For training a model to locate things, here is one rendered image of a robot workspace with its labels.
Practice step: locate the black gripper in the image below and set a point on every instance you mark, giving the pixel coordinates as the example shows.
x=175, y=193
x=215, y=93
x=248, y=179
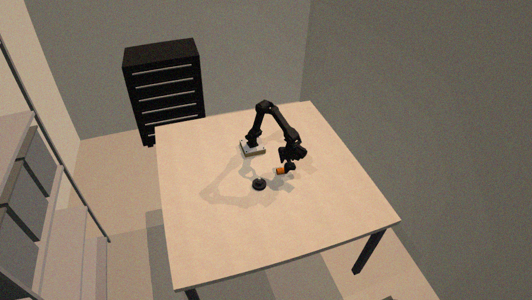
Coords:
x=285, y=155

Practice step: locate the black round stepped pedestal with silver shaft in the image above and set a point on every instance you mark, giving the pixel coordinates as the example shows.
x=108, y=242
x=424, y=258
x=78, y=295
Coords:
x=259, y=184

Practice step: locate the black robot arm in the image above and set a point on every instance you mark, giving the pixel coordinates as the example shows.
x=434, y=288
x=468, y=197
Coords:
x=290, y=133

